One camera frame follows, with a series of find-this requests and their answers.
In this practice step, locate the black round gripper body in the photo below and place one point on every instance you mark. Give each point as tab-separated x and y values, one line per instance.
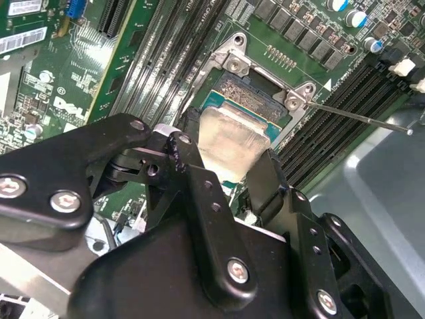
149	272

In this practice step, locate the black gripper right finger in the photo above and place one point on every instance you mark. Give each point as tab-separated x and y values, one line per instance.
307	266

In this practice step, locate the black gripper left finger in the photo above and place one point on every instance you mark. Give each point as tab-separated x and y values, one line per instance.
50	179

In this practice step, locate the silver topped CPU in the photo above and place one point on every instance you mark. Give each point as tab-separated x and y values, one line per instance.
229	139

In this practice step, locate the thin metal locking lever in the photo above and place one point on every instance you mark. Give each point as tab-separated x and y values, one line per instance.
358	118

